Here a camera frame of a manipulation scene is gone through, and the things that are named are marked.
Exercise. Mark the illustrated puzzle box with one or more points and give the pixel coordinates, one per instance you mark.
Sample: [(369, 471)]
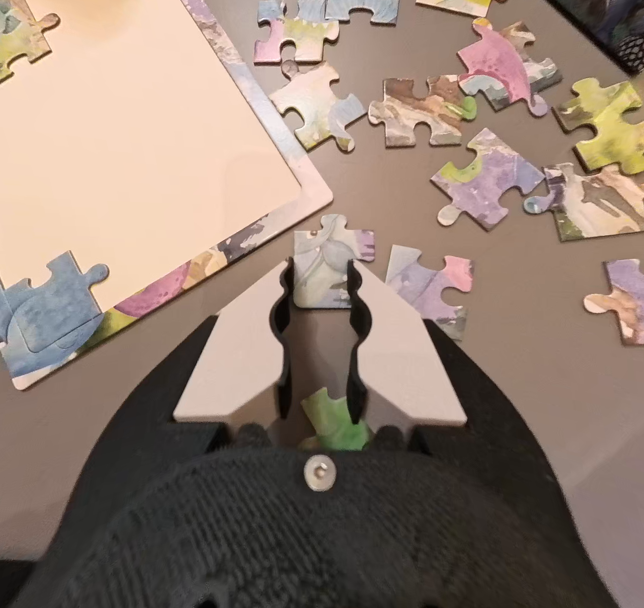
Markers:
[(603, 4)]

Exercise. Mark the puzzle tray with painted border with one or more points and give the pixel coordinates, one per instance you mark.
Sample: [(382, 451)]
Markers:
[(151, 115)]

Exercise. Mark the yellow green eyed jigsaw piece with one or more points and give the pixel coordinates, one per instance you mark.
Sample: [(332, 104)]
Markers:
[(20, 39)]

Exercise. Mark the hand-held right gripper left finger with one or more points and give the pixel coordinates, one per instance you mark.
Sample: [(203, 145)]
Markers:
[(231, 366)]

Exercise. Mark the light blue jigsaw piece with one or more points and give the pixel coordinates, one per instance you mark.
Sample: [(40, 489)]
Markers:
[(55, 306)]

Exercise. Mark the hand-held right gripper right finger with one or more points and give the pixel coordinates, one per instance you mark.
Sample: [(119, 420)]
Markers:
[(412, 371)]

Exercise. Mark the pile of jigsaw pieces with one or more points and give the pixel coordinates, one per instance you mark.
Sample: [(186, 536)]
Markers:
[(493, 180)]

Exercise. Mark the blue dinosaur head jigsaw piece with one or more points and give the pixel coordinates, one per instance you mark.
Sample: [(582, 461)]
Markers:
[(322, 266)]

